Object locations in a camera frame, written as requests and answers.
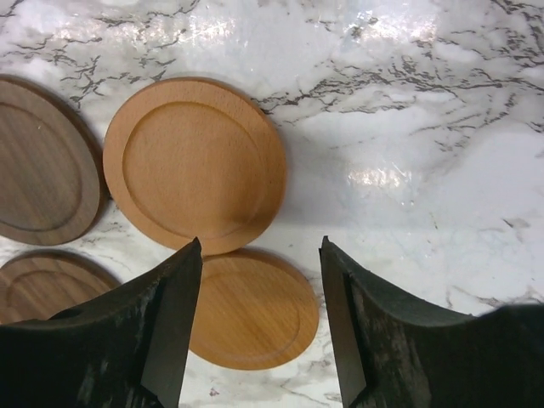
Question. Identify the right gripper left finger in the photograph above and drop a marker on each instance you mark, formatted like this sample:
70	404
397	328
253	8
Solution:
125	348

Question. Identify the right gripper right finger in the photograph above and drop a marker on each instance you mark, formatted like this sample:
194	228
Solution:
393	349

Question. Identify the dark wood coaster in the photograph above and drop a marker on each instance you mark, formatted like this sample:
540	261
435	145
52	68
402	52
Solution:
40	284
52	183

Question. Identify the light wood coaster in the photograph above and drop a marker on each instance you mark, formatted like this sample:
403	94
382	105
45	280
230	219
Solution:
193	158
255	311

